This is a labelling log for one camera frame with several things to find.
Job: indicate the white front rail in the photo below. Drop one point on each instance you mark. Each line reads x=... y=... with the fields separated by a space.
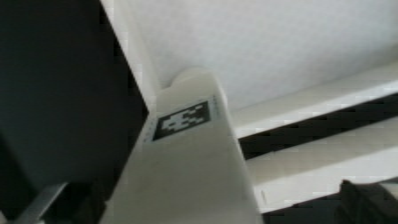
x=298 y=173

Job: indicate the white desk tabletop tray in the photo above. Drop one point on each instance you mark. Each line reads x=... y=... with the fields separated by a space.
x=300 y=53

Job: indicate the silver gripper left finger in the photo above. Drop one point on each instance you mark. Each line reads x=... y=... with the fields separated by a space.
x=67 y=204

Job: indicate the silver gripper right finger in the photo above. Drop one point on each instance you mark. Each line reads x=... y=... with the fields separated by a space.
x=368 y=203

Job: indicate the white desk leg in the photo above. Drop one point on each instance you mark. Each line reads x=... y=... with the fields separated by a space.
x=183 y=185

